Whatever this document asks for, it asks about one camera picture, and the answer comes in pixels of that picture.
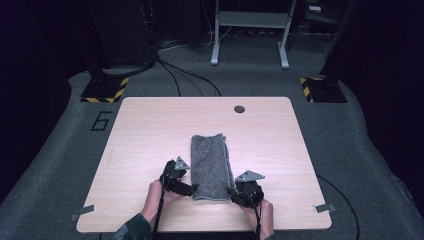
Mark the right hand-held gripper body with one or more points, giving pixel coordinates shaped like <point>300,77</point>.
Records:
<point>251,193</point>

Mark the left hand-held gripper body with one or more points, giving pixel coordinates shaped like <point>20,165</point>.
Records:
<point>173,173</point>

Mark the grey towel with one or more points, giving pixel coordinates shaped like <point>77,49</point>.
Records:
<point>211,166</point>

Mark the person's left hand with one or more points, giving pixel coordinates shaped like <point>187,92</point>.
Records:
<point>155,200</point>

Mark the person's right hand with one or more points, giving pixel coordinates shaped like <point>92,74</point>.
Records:
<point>265,218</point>

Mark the round black table grommet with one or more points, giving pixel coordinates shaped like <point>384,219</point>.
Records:
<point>239,109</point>

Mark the black stand base striped edge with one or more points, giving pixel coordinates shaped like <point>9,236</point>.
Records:
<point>103,90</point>
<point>325,90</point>

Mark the dark cabinet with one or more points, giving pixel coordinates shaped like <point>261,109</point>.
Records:
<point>123,30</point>

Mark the white metal desk frame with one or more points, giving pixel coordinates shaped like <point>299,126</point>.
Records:
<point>252,19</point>

